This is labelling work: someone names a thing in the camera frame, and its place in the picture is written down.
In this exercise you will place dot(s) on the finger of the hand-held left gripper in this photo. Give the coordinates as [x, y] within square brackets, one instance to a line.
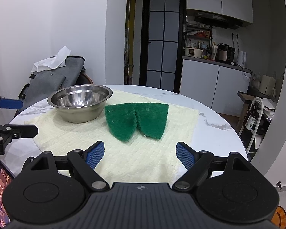
[21, 131]
[10, 103]

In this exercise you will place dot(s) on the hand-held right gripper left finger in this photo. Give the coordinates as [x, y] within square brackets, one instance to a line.
[95, 156]

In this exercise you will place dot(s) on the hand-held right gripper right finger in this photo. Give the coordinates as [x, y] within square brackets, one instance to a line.
[184, 156]

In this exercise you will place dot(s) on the green scouring pad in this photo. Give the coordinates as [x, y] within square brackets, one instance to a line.
[128, 119]

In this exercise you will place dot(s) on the stainless steel bowl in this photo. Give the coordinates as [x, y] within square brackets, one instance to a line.
[79, 102]

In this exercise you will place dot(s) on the cream waffle towel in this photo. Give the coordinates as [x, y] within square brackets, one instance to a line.
[145, 157]

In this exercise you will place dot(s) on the grey felt bag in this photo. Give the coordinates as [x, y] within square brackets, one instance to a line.
[52, 81]

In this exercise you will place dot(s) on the white tissue paper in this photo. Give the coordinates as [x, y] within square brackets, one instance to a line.
[53, 60]

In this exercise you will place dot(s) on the phone with lit screen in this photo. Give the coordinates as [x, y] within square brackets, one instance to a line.
[0, 195]

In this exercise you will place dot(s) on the white lower cabinet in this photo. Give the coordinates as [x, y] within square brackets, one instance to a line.
[205, 85]

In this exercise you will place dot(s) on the dark glass bottle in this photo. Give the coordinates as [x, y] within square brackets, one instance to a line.
[251, 119]

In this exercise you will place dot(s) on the brown wooden chair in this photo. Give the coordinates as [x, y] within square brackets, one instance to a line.
[85, 79]

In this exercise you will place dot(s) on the brown side table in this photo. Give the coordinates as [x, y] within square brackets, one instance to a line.
[246, 96]

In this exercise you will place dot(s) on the cream electric pot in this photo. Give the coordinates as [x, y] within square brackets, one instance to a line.
[193, 52]

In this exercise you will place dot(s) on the black rice cooker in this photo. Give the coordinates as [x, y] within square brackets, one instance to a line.
[225, 53]

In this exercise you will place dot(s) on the white electric kettle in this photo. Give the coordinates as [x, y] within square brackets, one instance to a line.
[241, 58]

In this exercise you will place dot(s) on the orange round object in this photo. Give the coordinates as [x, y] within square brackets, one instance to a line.
[281, 218]

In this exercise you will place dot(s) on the black framed glass door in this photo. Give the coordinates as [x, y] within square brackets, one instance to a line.
[162, 40]

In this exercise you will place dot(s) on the metal kitchen rack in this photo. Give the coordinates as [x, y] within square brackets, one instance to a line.
[197, 32]

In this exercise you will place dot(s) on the black range hood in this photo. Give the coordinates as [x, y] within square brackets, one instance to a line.
[216, 20]

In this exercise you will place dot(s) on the white wall socket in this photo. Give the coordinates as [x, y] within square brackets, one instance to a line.
[235, 35]

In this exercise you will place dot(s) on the yellow door frame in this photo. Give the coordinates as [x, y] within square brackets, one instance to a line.
[131, 28]

